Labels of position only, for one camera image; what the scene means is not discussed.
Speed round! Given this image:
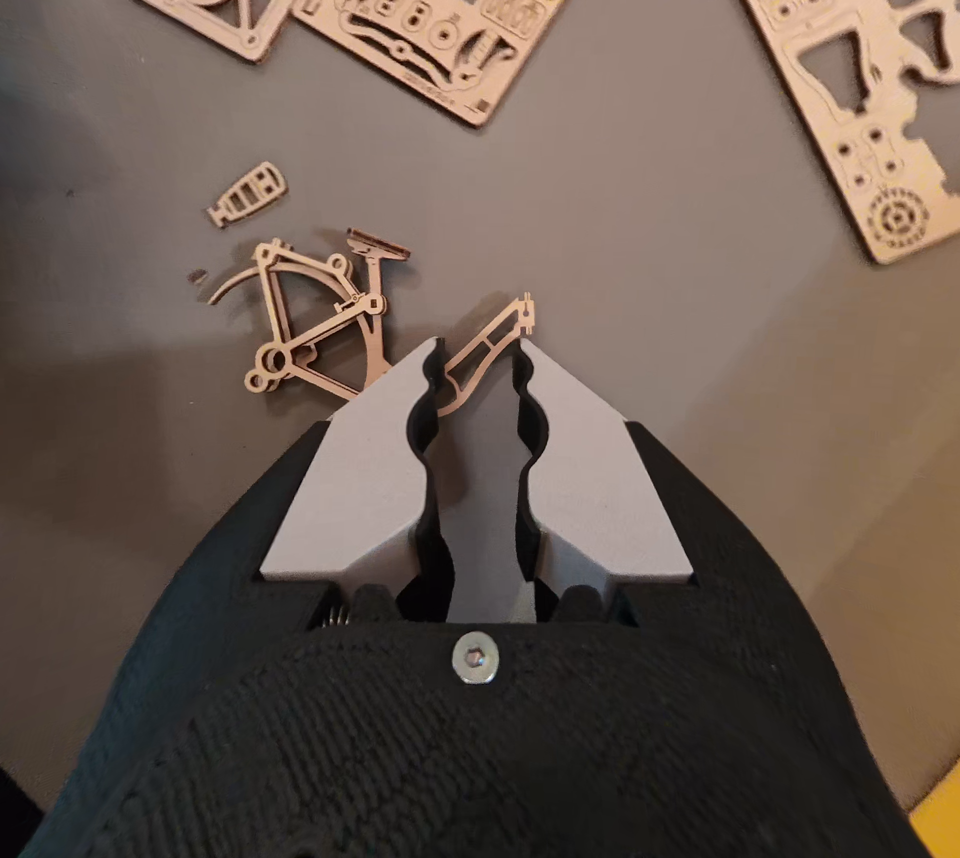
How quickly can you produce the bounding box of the wooden bicycle frame model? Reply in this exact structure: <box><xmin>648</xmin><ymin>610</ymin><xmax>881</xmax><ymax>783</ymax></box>
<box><xmin>207</xmin><ymin>227</ymin><xmax>412</xmax><ymax>403</ymax></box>

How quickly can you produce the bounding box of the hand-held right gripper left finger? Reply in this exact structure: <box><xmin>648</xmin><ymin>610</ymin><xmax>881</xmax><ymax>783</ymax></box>
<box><xmin>260</xmin><ymin>337</ymin><xmax>457</xmax><ymax>621</ymax></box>

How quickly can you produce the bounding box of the wooden bicycle fork part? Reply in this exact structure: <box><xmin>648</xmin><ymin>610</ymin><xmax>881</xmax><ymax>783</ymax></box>
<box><xmin>435</xmin><ymin>290</ymin><xmax>537</xmax><ymax>419</ymax></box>

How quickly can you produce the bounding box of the slotted wooden model part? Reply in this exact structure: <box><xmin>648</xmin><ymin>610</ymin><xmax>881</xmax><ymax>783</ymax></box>
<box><xmin>205</xmin><ymin>161</ymin><xmax>289</xmax><ymax>230</ymax></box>

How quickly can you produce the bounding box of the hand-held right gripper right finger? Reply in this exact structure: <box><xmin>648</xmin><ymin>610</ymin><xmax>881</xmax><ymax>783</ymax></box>
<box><xmin>513</xmin><ymin>338</ymin><xmax>696</xmax><ymax>624</ymax></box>

